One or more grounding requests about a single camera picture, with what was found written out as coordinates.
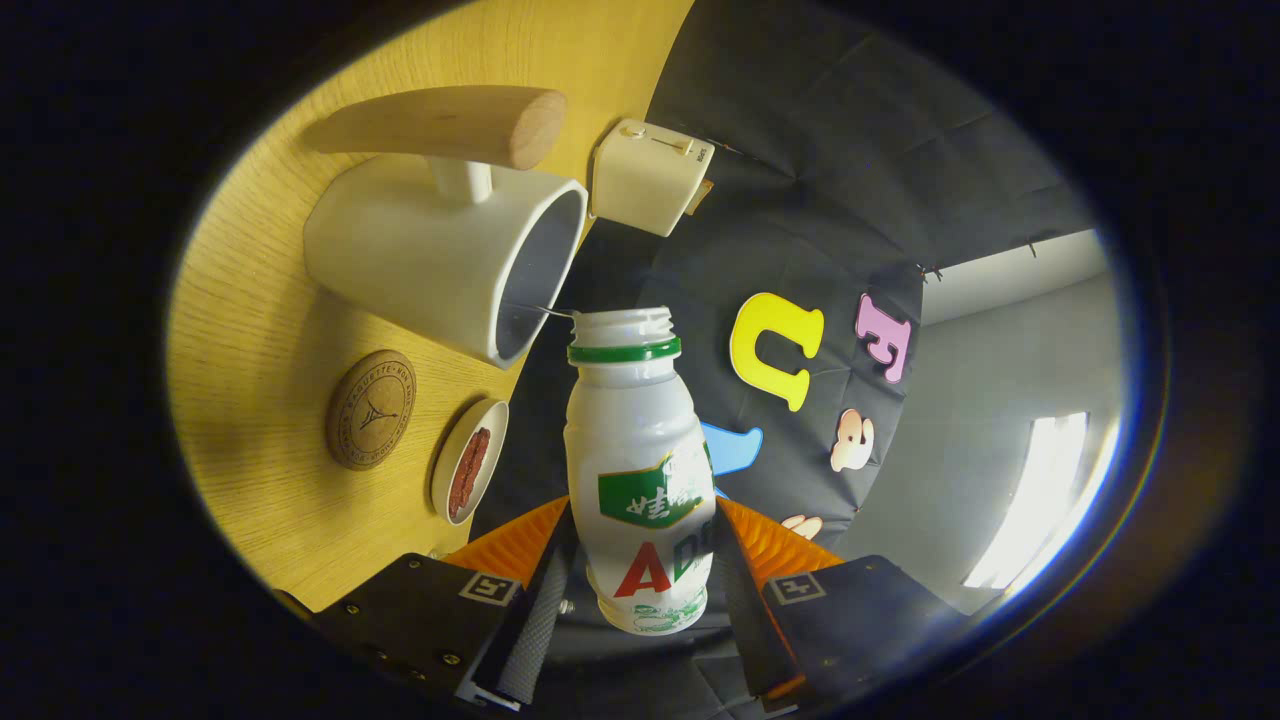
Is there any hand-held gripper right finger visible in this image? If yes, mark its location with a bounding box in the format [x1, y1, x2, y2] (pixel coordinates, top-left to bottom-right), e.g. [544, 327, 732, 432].
[712, 495, 986, 713]

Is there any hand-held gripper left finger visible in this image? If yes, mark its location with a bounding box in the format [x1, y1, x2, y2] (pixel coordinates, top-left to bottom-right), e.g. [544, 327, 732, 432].
[300, 495, 576, 713]

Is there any white juice bottle green label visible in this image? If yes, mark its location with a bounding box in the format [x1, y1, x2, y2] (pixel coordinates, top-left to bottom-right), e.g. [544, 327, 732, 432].
[563, 306, 718, 636]

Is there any round cork coaster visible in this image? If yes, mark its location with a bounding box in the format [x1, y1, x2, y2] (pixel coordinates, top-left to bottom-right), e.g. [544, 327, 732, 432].
[325, 349, 418, 472]

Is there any white cup wooden handle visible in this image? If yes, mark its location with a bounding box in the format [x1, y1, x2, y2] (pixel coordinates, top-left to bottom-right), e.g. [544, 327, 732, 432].
[303, 85, 591, 371]

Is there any reddish brown meat strip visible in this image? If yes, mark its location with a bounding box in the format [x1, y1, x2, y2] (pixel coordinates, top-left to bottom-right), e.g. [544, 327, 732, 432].
[447, 445, 475, 522]
[465, 427, 493, 501]

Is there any white round plate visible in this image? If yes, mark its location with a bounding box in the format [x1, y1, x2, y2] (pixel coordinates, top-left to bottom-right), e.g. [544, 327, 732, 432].
[430, 398, 510, 527]

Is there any bright window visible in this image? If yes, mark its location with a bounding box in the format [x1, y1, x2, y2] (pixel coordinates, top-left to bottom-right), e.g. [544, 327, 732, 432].
[963, 411, 1122, 592]

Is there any wooden table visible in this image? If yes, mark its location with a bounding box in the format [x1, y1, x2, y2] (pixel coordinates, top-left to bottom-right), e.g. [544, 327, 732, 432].
[165, 0, 696, 613]

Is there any cream toaster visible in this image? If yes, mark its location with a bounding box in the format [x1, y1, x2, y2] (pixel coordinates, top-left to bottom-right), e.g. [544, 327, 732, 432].
[590, 118, 713, 238]

